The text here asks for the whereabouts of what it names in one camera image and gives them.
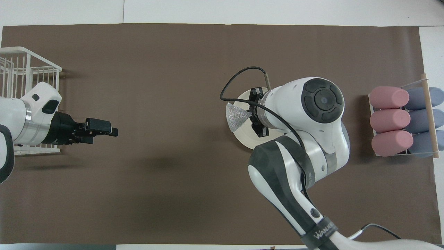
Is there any blue plastic cup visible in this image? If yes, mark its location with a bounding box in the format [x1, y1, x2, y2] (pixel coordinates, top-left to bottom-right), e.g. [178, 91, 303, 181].
[409, 109, 444, 134]
[411, 131, 444, 158]
[404, 87, 444, 111]

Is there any brown table mat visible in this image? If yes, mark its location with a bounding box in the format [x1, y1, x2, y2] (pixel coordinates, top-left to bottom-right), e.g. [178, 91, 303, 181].
[0, 24, 443, 245]

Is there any white cup holder rack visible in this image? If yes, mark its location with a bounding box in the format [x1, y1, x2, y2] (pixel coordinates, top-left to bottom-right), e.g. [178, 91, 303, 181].
[368, 73, 441, 159]

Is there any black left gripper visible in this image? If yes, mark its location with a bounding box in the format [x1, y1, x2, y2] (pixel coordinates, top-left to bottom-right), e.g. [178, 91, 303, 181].
[45, 111, 119, 145]

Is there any white wire dish rack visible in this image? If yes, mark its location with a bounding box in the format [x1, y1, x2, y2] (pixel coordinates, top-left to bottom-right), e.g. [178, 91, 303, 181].
[0, 47, 63, 155]

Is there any pink plastic cup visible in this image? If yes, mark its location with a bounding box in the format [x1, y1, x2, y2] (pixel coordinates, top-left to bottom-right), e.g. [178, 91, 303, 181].
[370, 109, 411, 133]
[369, 86, 410, 109]
[371, 130, 414, 157]

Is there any cream round plate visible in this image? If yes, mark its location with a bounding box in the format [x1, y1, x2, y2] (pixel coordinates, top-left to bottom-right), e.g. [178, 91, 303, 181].
[232, 87, 274, 150]

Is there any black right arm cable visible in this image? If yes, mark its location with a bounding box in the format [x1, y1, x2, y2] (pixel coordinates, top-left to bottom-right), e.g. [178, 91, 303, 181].
[220, 67, 307, 198]

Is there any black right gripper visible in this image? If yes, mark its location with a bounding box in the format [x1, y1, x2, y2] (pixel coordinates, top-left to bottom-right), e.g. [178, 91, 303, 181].
[248, 87, 270, 139]

